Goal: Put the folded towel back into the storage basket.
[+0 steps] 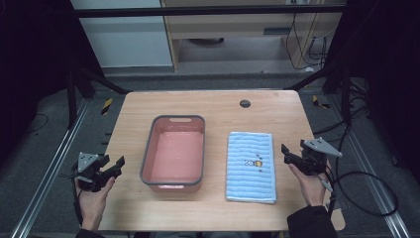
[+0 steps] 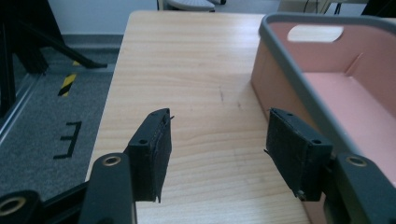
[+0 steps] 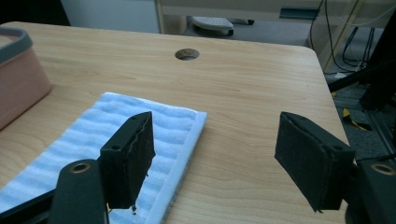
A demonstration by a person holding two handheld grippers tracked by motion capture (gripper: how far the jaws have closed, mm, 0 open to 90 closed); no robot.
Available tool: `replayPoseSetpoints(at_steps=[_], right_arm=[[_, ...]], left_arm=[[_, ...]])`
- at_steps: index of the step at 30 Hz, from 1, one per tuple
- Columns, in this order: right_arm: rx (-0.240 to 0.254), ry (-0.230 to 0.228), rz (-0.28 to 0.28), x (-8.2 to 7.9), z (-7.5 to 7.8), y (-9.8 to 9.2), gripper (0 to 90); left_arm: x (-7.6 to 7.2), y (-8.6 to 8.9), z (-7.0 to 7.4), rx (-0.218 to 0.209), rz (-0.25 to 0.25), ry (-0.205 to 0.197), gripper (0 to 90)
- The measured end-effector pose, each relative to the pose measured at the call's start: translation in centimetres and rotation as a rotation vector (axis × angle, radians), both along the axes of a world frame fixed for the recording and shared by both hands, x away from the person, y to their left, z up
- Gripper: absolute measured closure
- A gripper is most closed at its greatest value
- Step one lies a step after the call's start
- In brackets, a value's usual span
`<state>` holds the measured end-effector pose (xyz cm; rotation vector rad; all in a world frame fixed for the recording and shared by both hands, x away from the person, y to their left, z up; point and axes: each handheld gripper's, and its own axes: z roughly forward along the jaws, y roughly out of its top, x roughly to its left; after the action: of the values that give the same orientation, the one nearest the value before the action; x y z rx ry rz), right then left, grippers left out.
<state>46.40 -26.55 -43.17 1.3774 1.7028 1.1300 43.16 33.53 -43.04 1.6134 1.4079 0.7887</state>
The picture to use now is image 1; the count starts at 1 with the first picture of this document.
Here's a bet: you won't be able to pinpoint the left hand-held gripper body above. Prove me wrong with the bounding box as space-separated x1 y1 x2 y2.
73 152 115 193

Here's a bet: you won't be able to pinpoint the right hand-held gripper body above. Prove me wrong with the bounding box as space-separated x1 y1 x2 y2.
297 137 344 177

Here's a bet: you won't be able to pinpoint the person's right hand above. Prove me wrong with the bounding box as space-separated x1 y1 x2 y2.
287 161 332 208

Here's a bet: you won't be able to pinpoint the person's left hand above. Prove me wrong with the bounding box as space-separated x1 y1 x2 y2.
74 176 117 232

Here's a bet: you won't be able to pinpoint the blue striped towel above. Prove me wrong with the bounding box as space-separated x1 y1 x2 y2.
225 131 277 205

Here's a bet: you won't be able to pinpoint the yellow black striped tape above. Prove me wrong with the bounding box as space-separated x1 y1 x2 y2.
100 97 114 116
312 94 331 110

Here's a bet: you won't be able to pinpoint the pink basin with grey rim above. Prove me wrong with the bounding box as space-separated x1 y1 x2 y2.
140 114 206 194

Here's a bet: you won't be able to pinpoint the white cabinet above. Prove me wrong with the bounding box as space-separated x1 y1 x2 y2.
69 0 174 69

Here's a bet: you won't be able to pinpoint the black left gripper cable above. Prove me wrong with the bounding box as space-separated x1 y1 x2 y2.
58 163 84 226

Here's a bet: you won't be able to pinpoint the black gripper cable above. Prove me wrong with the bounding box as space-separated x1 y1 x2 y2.
316 165 399 218
58 163 84 226

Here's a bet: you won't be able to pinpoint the silver floor rail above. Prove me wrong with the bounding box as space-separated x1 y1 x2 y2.
9 98 91 238
325 93 412 238

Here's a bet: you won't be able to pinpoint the black floor cables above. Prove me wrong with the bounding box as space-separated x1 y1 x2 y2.
312 78 400 167

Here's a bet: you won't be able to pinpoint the black frame leg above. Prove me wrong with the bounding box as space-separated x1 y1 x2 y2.
284 62 353 127
65 65 132 130

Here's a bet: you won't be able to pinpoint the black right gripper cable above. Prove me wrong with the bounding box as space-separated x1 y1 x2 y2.
316 165 399 218

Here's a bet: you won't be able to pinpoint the black hanging cables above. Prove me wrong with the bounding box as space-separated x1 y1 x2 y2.
285 0 331 72

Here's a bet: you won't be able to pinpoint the black frame crossbar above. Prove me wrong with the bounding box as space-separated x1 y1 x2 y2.
70 4 346 19

